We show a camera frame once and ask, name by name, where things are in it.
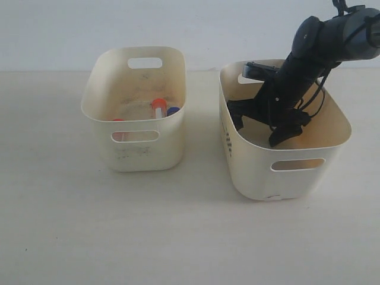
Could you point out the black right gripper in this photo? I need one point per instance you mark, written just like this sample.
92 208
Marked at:
276 102

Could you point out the cream plastic bin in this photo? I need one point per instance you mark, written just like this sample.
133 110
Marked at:
290 170
122 84

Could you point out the orange-capped tube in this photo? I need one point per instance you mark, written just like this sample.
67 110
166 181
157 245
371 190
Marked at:
159 108
118 136

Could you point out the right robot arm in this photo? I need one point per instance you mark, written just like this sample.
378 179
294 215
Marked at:
351 36

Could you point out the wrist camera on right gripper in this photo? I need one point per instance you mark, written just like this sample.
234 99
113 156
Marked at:
255 71

